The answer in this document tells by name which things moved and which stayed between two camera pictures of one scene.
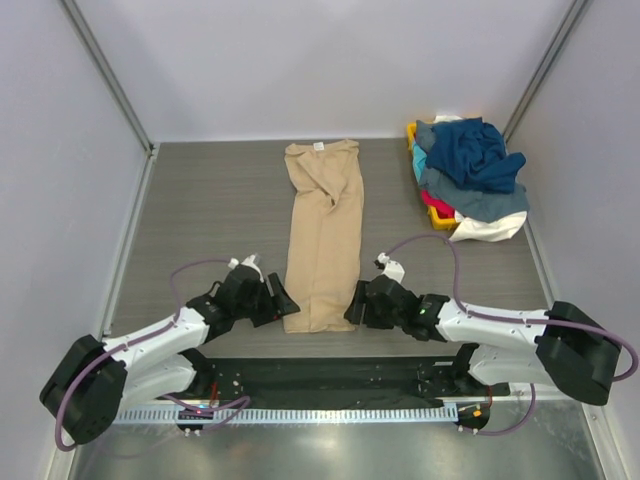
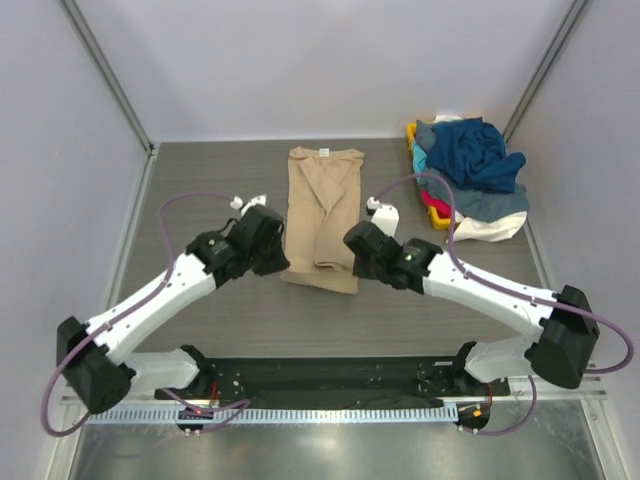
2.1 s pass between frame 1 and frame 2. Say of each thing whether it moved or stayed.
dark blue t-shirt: stayed
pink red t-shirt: stayed
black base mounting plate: stayed
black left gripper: moved
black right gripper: moved
